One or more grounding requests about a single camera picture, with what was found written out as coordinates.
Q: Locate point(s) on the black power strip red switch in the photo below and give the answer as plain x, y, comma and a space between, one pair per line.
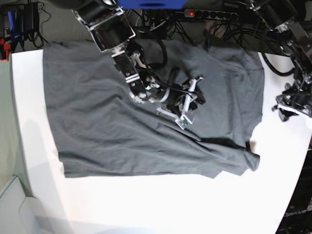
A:
210, 15

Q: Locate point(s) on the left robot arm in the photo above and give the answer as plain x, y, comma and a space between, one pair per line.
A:
280, 17

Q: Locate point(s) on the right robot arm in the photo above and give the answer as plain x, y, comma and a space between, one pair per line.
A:
111, 31

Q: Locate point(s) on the blue box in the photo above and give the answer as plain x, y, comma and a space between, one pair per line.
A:
151, 4

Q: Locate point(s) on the red clamp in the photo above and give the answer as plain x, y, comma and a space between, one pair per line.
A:
5, 49

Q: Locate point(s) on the grey t-shirt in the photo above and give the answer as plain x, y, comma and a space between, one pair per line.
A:
100, 131

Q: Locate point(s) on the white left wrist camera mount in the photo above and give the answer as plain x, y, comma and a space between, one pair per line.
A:
306, 111

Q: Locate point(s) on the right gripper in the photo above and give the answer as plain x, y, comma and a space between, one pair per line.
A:
188, 91

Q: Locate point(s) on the grey bin at table corner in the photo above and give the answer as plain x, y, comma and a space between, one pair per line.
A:
21, 214

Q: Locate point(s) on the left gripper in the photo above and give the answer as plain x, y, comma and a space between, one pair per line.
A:
296, 96

